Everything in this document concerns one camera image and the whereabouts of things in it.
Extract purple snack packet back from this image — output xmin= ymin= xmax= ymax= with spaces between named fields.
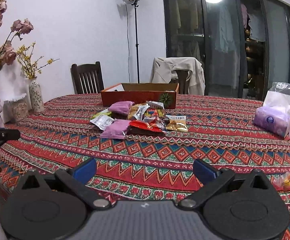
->
xmin=108 ymin=101 xmax=134 ymax=115

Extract beige jacket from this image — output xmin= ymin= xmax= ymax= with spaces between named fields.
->
xmin=149 ymin=56 xmax=206 ymax=96

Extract yellow nut snack packet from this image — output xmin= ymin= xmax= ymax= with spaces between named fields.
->
xmin=166 ymin=115 xmax=188 ymax=132

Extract orange cardboard snack box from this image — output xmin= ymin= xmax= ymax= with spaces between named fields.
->
xmin=101 ymin=83 xmax=179 ymax=109

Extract dark wooden chair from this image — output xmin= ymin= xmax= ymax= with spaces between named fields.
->
xmin=71 ymin=61 xmax=104 ymax=94

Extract purple tissue pack in bag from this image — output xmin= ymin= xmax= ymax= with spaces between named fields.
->
xmin=253 ymin=82 xmax=290 ymax=138

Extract floral ceramic vase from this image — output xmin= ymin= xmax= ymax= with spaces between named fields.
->
xmin=29 ymin=78 xmax=45 ymax=113

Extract red snack packet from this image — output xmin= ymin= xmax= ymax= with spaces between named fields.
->
xmin=127 ymin=120 xmax=166 ymax=135

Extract wooden chair with jacket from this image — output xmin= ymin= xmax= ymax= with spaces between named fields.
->
xmin=170 ymin=69 xmax=192 ymax=94

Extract patterned small cup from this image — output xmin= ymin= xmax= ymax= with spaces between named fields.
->
xmin=9 ymin=98 xmax=29 ymax=123

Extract orange candy wrapper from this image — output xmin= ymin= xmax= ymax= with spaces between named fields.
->
xmin=270 ymin=172 xmax=290 ymax=191

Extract studio light on tripod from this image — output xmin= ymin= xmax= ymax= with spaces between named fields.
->
xmin=122 ymin=0 xmax=140 ymax=83

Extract white grey snack packet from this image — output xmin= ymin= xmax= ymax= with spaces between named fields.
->
xmin=90 ymin=114 xmax=114 ymax=131

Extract purple snack packet front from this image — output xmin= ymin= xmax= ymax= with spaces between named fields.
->
xmin=99 ymin=119 xmax=130 ymax=140

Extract yellow flower branches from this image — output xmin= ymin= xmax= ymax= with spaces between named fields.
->
xmin=16 ymin=42 xmax=59 ymax=80

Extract purple snack packet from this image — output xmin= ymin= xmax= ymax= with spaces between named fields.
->
xmin=99 ymin=119 xmax=130 ymax=140
xmin=108 ymin=101 xmax=134 ymax=115

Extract black framed glass sliding door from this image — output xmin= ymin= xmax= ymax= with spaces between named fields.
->
xmin=164 ymin=0 xmax=290 ymax=100

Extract red patterned tablecloth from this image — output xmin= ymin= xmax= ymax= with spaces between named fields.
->
xmin=0 ymin=94 xmax=290 ymax=239

